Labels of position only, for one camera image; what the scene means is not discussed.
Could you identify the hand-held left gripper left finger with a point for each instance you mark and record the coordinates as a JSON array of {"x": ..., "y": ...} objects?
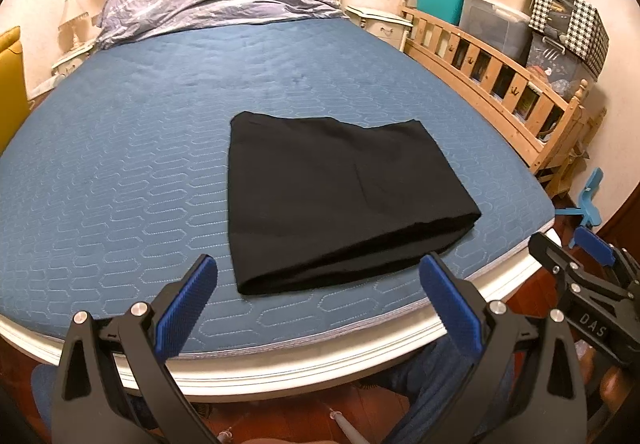
[{"x": 187, "y": 306}]

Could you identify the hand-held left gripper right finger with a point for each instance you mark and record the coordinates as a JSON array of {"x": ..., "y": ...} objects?
[{"x": 452, "y": 306}]

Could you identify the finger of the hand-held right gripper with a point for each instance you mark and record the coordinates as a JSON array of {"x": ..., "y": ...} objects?
[
  {"x": 550, "y": 254},
  {"x": 592, "y": 244}
]

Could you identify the black pants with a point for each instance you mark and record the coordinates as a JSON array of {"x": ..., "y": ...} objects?
[{"x": 340, "y": 194}]

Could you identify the person's right hand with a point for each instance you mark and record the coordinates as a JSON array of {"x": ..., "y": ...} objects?
[{"x": 612, "y": 394}]

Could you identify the person's blue jeans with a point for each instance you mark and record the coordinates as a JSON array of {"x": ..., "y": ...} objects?
[{"x": 450, "y": 389}]

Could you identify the white plastic tube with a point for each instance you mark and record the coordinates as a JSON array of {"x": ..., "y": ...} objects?
[{"x": 347, "y": 429}]

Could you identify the blue quilted mattress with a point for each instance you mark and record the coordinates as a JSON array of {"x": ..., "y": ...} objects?
[{"x": 150, "y": 124}]

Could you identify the houndstooth fabric bag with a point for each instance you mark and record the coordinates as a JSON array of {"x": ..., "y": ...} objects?
[{"x": 585, "y": 24}]

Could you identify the white nightstand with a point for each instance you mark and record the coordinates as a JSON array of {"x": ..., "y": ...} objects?
[
  {"x": 380, "y": 22},
  {"x": 70, "y": 62}
]

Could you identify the yellow leather armchair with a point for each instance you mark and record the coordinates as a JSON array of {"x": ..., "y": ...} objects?
[{"x": 11, "y": 89}]

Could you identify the white table lamp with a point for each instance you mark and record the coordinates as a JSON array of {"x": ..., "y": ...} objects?
[{"x": 72, "y": 9}]

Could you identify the white bed frame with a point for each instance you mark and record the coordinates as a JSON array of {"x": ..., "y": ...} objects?
[{"x": 300, "y": 369}]

